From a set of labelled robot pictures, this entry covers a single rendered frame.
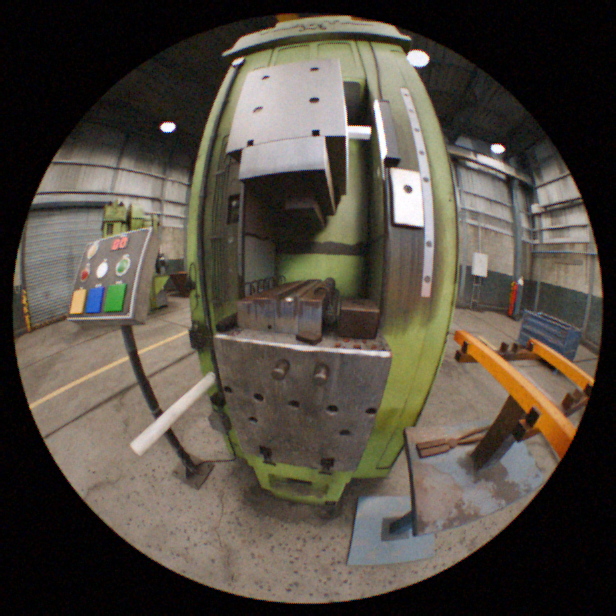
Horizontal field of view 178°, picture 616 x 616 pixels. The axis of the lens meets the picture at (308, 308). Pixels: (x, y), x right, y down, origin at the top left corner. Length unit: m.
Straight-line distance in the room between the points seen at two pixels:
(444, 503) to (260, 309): 0.58
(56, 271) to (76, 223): 1.68
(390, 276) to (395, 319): 0.12
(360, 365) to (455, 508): 0.39
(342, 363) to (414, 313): 0.29
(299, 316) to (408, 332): 0.33
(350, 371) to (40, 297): 8.19
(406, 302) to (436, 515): 0.53
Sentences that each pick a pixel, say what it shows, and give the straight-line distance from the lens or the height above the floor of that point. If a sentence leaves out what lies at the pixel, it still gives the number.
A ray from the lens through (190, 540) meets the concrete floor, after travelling 1.18.
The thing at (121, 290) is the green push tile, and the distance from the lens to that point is 0.58.
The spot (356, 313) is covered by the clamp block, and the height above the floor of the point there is 0.97.
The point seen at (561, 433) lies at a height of 0.95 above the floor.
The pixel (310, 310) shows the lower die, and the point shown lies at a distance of 0.39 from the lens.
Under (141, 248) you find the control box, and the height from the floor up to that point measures 1.13.
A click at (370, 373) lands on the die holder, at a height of 0.87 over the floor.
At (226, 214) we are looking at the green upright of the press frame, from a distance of 0.65.
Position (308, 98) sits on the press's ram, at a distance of 0.59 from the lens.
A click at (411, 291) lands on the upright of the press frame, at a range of 0.55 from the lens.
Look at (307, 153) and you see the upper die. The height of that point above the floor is 1.31.
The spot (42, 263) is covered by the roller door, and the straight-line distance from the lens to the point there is 8.18.
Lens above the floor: 1.07
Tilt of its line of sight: 14 degrees down
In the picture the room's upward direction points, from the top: 1 degrees clockwise
